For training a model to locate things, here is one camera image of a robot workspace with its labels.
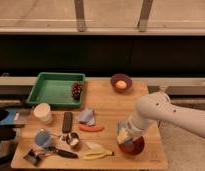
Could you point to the blue measuring cup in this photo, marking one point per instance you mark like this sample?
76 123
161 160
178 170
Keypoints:
43 138

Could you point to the left metal window post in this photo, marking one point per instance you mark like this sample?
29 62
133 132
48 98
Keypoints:
80 15

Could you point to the white paper cup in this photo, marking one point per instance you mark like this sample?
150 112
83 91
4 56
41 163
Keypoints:
43 113

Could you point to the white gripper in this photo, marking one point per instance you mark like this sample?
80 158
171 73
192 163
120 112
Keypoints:
132 130

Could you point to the blue sponge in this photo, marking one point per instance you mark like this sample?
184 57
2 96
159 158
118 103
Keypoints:
123 136

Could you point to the blue box on left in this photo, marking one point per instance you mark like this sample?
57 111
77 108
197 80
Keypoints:
14 118

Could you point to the silver metal measuring cup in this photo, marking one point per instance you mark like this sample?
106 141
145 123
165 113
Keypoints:
72 139

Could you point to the green plastic tray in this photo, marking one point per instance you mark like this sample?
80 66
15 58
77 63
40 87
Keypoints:
56 89

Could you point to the dark red grape bunch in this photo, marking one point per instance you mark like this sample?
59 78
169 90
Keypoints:
77 89

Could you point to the yellow egg shaped ball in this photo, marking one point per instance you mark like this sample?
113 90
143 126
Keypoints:
121 84

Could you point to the metal window post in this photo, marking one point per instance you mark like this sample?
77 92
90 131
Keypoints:
80 15
144 15

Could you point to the red toy chili pepper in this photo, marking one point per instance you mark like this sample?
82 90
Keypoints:
87 128

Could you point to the right metal window post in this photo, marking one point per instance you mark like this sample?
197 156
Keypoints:
144 15

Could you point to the black handled spatula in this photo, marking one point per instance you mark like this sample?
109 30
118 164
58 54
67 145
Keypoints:
36 156

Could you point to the red bowl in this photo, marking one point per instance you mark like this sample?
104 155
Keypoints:
135 148

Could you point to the purple bowl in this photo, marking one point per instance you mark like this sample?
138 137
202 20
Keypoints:
123 77

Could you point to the blue grey crumpled cloth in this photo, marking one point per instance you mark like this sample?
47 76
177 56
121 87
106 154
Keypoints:
87 116

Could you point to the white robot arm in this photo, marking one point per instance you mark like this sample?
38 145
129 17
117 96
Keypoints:
158 106

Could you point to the black remote control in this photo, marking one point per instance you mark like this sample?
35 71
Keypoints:
67 122

